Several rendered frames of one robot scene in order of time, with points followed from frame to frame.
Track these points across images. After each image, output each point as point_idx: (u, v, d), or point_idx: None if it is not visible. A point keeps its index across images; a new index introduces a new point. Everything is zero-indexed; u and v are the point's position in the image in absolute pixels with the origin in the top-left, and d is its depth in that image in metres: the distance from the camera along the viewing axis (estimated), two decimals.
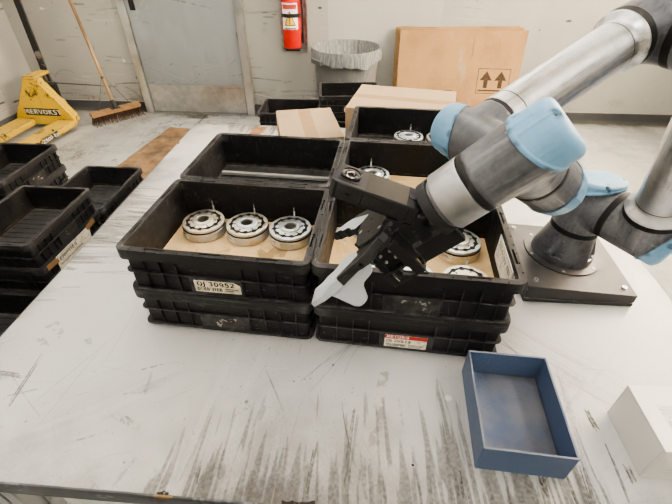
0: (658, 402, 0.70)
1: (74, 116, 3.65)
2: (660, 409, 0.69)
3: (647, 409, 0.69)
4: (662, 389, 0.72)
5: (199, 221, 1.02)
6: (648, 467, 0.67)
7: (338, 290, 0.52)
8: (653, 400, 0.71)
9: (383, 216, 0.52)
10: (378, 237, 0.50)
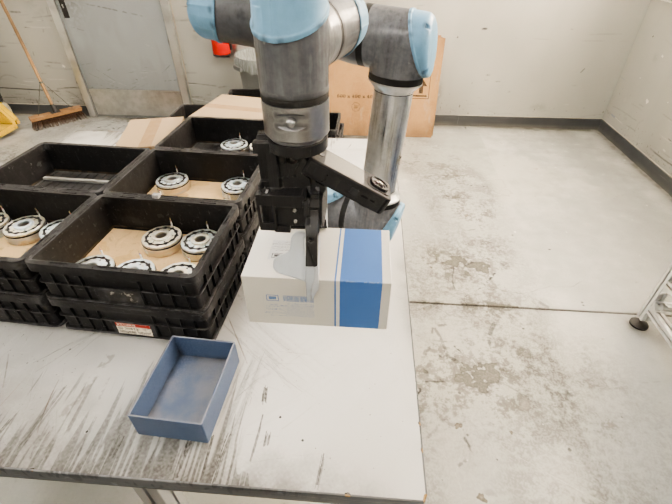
0: (278, 238, 0.61)
1: (13, 120, 3.77)
2: (274, 243, 0.60)
3: (259, 243, 0.60)
4: (295, 228, 0.63)
5: None
6: (246, 305, 0.58)
7: None
8: (275, 236, 0.61)
9: (324, 186, 0.52)
10: None
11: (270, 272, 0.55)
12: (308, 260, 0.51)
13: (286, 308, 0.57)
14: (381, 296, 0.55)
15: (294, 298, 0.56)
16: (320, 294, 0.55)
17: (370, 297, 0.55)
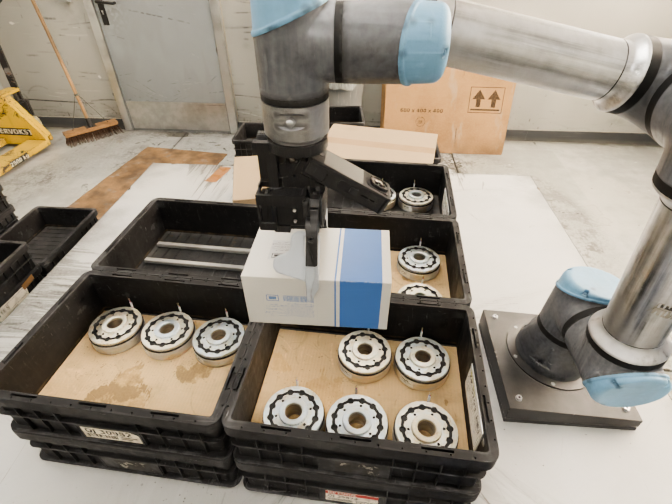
0: (278, 238, 0.61)
1: (46, 135, 3.47)
2: (274, 243, 0.60)
3: (259, 243, 0.60)
4: (295, 228, 0.63)
5: (112, 324, 0.85)
6: (246, 305, 0.58)
7: None
8: (275, 236, 0.61)
9: (324, 186, 0.52)
10: None
11: (270, 272, 0.55)
12: (308, 260, 0.51)
13: (286, 308, 0.57)
14: (381, 296, 0.55)
15: (294, 298, 0.56)
16: (320, 294, 0.55)
17: (370, 297, 0.55)
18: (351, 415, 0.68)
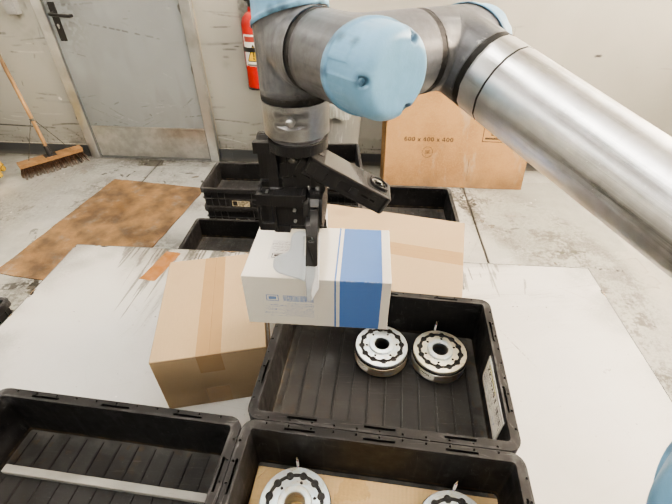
0: (278, 238, 0.61)
1: None
2: (274, 243, 0.60)
3: (259, 243, 0.60)
4: (295, 228, 0.63)
5: None
6: (246, 305, 0.58)
7: None
8: (275, 236, 0.61)
9: (324, 186, 0.52)
10: None
11: (270, 272, 0.55)
12: (308, 260, 0.51)
13: (286, 308, 0.57)
14: (381, 296, 0.55)
15: (294, 298, 0.56)
16: (320, 294, 0.55)
17: (370, 297, 0.55)
18: None
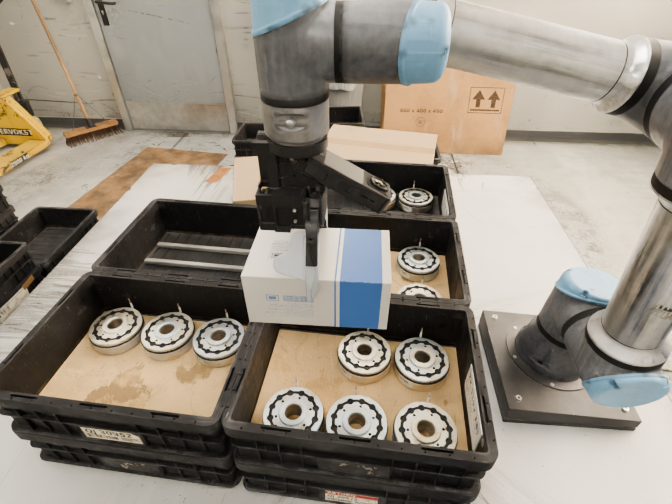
0: (278, 238, 0.61)
1: (46, 136, 3.48)
2: (274, 243, 0.60)
3: (259, 243, 0.60)
4: (295, 228, 0.63)
5: (112, 325, 0.85)
6: (246, 305, 0.58)
7: None
8: (275, 236, 0.61)
9: (324, 186, 0.52)
10: None
11: (270, 272, 0.55)
12: (308, 260, 0.51)
13: (286, 308, 0.57)
14: (381, 296, 0.55)
15: (294, 298, 0.56)
16: (320, 294, 0.55)
17: (370, 297, 0.55)
18: (351, 416, 0.68)
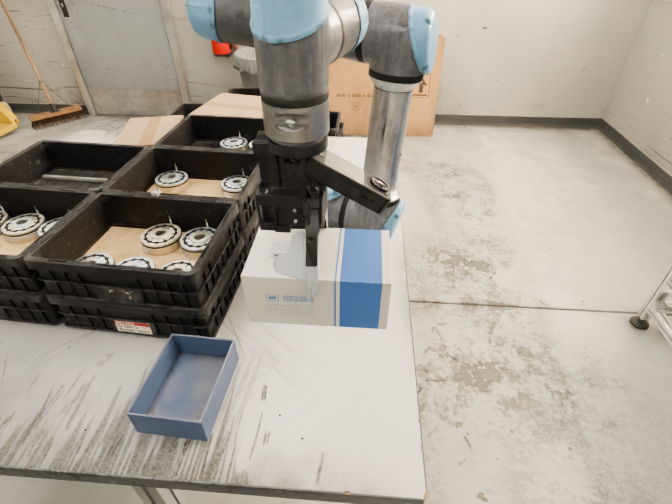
0: (278, 238, 0.61)
1: (13, 119, 3.77)
2: (274, 243, 0.60)
3: (259, 243, 0.60)
4: (295, 228, 0.63)
5: None
6: (246, 305, 0.58)
7: None
8: (275, 236, 0.61)
9: (324, 186, 0.52)
10: None
11: (270, 272, 0.55)
12: (308, 260, 0.51)
13: (286, 308, 0.57)
14: (381, 296, 0.55)
15: (294, 298, 0.56)
16: (320, 294, 0.55)
17: (370, 297, 0.55)
18: None
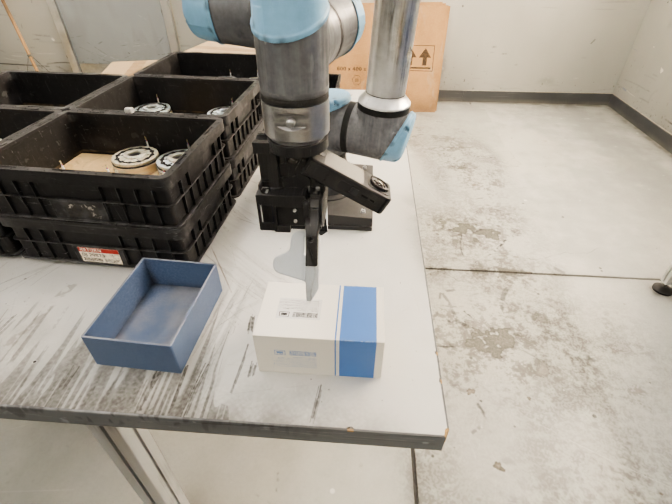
0: (284, 296, 0.68)
1: None
2: (281, 301, 0.67)
3: (268, 301, 0.67)
4: (300, 285, 0.70)
5: None
6: (256, 357, 0.65)
7: None
8: (282, 293, 0.69)
9: (324, 186, 0.52)
10: None
11: (278, 331, 0.62)
12: (308, 260, 0.51)
13: (292, 360, 0.65)
14: (376, 352, 0.62)
15: (299, 353, 0.64)
16: (322, 350, 0.63)
17: (366, 353, 0.62)
18: None
